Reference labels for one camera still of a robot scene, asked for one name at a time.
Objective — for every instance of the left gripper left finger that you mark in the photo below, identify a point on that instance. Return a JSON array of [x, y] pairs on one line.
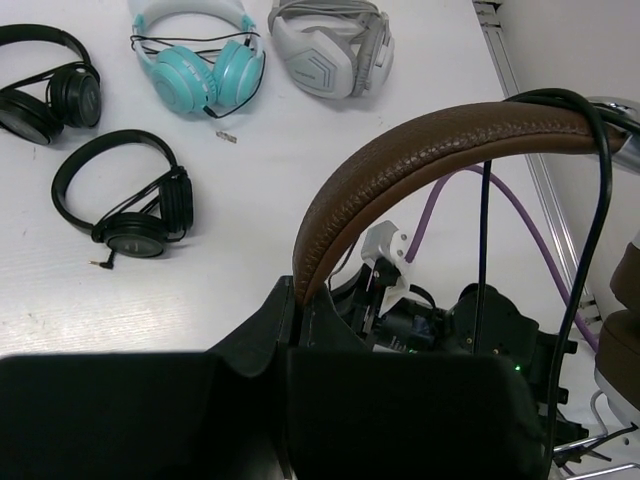
[[160, 415]]

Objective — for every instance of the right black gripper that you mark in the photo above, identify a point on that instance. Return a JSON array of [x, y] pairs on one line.
[[413, 324]]

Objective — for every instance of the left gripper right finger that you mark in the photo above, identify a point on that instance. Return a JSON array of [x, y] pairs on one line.
[[356, 414]]

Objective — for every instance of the brown silver headphones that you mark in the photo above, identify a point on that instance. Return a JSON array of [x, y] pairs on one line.
[[421, 151]]

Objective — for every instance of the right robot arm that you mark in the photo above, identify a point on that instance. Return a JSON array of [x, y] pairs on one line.
[[505, 332]]

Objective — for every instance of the black headphones front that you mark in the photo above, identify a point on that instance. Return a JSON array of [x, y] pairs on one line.
[[142, 225]]

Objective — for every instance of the black headphones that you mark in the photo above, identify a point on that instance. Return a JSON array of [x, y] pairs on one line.
[[39, 107], [142, 225]]

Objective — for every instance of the teal white headphones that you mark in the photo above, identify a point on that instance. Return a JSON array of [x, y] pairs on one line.
[[185, 82]]

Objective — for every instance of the black headphones rear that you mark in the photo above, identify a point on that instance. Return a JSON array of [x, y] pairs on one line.
[[39, 107]]

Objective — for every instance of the small metal plug adapter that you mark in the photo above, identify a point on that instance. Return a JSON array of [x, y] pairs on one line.
[[226, 137]]

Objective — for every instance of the grey white gaming headset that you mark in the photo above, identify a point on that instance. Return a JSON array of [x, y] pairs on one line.
[[333, 49]]

